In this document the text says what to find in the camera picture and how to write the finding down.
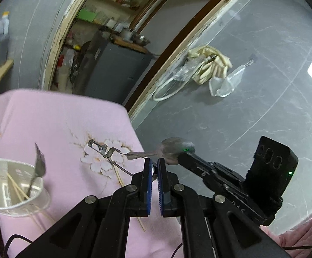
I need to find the steel utensil with loop handle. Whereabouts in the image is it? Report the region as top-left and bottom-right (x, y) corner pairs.
(87, 139), (133, 177)

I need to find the green box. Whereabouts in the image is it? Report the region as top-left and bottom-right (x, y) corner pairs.
(77, 8), (97, 23)

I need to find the steel bowl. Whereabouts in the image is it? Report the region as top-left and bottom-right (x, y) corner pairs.
(132, 34), (150, 47)

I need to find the wooden chopstick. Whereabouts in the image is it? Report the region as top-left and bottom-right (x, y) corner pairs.
(113, 165), (147, 232)
(7, 172), (29, 202)

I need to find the pink floral tablecloth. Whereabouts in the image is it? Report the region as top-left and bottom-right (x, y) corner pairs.
(0, 88), (185, 258)

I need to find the steel fork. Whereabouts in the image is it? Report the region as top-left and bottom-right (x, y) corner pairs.
(26, 143), (46, 196)

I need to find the large oil jug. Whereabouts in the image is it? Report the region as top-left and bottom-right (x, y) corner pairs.
(0, 11), (9, 67)

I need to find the grey cabinet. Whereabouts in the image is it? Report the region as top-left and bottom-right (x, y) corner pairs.
(73, 31), (152, 104)

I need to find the white plastic utensil holder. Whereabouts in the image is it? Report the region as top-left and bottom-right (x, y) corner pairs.
(0, 158), (51, 217)

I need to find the white mesh bag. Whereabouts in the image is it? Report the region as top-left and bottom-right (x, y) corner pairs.
(209, 60), (254, 98)

